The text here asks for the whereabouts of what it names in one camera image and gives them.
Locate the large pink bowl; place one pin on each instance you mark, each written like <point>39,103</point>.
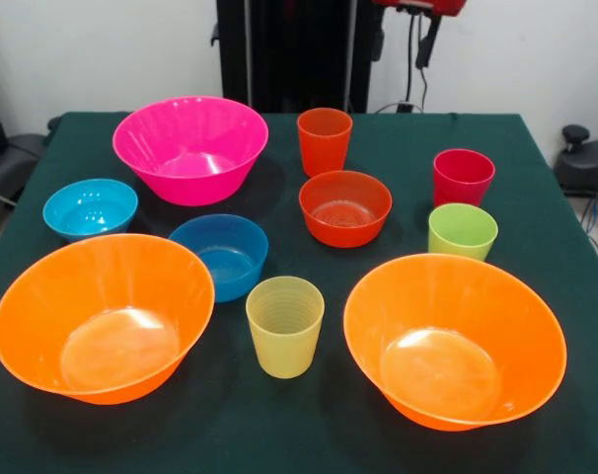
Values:
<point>190,148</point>

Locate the light blue bowl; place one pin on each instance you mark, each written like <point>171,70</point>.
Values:
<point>89,212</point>

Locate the red cup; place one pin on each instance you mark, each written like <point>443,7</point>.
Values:
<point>462,182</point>

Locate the green cup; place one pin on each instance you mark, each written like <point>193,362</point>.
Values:
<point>462,237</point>

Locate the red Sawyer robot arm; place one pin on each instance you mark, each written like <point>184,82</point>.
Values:
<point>417,7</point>

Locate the yellow cup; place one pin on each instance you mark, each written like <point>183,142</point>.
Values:
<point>284,345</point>

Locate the dark blue bowl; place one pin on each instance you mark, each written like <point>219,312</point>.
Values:
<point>230,266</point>

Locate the black stand base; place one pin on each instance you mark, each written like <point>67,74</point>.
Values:
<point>582,163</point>
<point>13,163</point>

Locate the large orange bowl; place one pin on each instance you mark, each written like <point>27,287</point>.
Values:
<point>452,345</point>
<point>106,321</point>

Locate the orange cup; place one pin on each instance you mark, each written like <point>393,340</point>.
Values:
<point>323,148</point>

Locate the small red bowl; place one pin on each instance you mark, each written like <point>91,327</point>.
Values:
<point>343,229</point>

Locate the dark green tablecloth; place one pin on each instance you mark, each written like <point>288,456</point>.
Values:
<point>299,444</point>

